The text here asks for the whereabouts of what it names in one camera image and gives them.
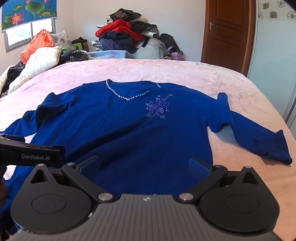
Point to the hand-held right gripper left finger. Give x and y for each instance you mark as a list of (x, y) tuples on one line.
[(89, 167)]

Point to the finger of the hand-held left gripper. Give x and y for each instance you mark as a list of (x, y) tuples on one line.
[(46, 148)]

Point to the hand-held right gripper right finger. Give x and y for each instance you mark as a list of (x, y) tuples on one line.
[(198, 170)]

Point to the blue beaded knit sweater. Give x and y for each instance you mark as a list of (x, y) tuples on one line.
[(129, 129)]

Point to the pile of clothes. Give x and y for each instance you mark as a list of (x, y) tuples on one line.
[(120, 30)]

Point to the black patterned cloth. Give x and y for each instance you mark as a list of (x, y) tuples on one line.
[(13, 71)]

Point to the white quilted pillow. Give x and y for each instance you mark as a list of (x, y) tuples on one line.
[(39, 61)]

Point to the leopard print cloth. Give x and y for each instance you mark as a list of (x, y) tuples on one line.
[(76, 55)]

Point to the orange plastic bag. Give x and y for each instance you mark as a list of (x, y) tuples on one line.
[(34, 45)]

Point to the green plastic stool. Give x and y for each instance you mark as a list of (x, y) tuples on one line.
[(77, 47)]

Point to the pink bed blanket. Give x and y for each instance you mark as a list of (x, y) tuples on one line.
[(161, 69)]

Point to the grey floral pillow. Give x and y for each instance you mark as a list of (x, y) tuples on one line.
[(61, 39)]

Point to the dark cloth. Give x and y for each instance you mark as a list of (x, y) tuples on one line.
[(79, 40)]

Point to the light blue knitted blanket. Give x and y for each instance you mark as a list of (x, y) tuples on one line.
[(111, 54)]

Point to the purple bag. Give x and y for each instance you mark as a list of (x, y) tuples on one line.
[(177, 56)]

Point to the window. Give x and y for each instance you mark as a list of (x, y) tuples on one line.
[(18, 34)]

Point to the light blue bedding bundle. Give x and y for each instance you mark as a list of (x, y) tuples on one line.
[(145, 52)]

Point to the clear plastic bag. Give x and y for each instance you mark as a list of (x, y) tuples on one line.
[(159, 45)]

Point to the black bag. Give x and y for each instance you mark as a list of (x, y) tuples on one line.
[(168, 40)]

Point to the frosted glass wardrobe door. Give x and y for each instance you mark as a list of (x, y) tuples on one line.
[(270, 58)]

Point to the brown wooden door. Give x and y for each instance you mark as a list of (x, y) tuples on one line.
[(229, 34)]

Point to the lotus print window blind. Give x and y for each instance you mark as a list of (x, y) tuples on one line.
[(27, 9)]

